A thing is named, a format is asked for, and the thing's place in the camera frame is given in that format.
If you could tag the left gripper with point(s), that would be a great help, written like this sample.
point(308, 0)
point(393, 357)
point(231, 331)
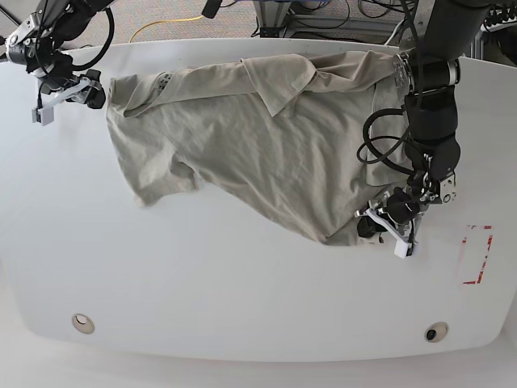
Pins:
point(401, 209)

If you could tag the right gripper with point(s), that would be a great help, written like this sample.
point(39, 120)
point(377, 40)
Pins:
point(58, 75)

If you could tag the beige T-shirt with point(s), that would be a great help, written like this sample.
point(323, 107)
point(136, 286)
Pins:
point(283, 134)

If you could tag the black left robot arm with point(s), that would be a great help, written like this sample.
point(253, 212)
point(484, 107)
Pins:
point(428, 71)

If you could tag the red tape rectangle marking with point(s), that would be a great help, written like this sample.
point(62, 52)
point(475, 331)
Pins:
point(474, 254)

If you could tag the right table grommet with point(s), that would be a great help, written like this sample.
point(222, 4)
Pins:
point(436, 332)

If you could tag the table grommet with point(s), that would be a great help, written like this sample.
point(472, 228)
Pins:
point(436, 332)
point(83, 324)

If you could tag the left table grommet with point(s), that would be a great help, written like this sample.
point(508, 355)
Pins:
point(83, 324)

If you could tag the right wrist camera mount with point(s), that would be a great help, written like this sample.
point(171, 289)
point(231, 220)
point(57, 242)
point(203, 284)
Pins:
point(82, 91)

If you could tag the aluminium frame base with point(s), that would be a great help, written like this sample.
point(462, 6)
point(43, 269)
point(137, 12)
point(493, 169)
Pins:
point(276, 19)

